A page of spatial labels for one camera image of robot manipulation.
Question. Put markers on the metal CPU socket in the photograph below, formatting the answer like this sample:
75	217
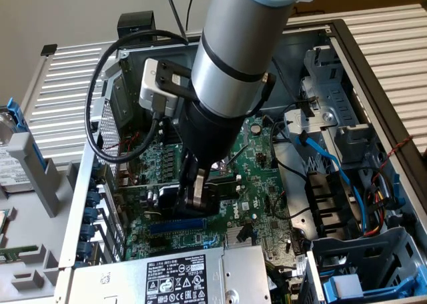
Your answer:
223	167

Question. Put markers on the grey plastic disk bay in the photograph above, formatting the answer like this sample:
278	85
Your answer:
350	247

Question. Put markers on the pale grey square pad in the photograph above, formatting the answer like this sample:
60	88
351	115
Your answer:
347	285

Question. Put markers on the small black table bracket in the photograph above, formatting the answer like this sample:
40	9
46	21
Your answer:
49	49

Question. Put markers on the green RAM stick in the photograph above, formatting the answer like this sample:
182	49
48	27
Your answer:
16	253

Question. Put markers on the blue hard disk bracket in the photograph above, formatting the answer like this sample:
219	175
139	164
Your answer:
16	114

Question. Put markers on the black flat power connector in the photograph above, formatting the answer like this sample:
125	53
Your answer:
306	110

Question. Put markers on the silver hard disk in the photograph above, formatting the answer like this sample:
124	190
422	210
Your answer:
10	170

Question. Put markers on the short black expansion slot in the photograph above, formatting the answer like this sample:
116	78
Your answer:
161	242

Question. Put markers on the metal socket cover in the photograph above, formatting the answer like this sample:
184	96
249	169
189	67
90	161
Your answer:
239	154

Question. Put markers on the blue plastic latch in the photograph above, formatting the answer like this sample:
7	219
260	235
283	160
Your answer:
397	190

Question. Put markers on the silver CPU chip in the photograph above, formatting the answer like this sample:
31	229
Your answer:
2	219

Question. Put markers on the blue disk caddy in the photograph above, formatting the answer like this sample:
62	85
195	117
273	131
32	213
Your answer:
330	289

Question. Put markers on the open grey PC case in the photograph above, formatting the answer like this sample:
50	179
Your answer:
297	60

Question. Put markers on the grey plastic parts rack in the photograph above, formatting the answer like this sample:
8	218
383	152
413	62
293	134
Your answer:
33	230

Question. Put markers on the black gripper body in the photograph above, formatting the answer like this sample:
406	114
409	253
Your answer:
213	137

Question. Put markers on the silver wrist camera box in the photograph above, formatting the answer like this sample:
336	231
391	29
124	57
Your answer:
148	84

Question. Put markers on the silver metal bracket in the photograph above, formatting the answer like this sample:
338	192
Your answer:
295	124

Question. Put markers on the black block fixture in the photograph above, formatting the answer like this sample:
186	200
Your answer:
136	22

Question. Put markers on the grey metal disk bay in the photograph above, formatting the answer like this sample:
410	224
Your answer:
337	97

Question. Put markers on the black RAM slot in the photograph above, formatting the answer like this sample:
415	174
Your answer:
229	180

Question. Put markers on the green GPU with black shroud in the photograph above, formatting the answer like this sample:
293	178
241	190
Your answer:
166	200

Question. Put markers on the blue card retention latch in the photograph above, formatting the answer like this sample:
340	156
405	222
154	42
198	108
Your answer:
88	217

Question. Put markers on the green Dell motherboard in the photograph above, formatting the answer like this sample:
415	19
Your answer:
257	184

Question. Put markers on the silver chipset heat sink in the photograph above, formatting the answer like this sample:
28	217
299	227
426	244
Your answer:
230	240

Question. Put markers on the round coin battery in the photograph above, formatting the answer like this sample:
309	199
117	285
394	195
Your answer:
255	128

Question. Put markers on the silver power supply unit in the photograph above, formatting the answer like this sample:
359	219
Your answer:
126	277

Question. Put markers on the silver corner clamp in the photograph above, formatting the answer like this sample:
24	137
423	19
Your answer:
108	71

